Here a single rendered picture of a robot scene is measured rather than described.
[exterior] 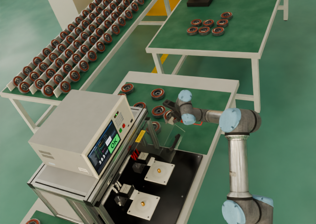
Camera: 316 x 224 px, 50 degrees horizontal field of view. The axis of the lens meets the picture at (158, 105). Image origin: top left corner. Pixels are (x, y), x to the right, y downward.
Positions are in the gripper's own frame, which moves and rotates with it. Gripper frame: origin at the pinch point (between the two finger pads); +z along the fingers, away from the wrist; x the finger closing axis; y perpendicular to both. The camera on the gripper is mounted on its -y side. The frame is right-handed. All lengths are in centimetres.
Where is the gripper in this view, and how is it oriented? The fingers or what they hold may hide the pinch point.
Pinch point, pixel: (171, 116)
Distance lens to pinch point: 226.1
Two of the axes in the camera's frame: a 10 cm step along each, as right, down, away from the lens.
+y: 7.1, 6.7, -2.1
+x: 6.9, -6.0, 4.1
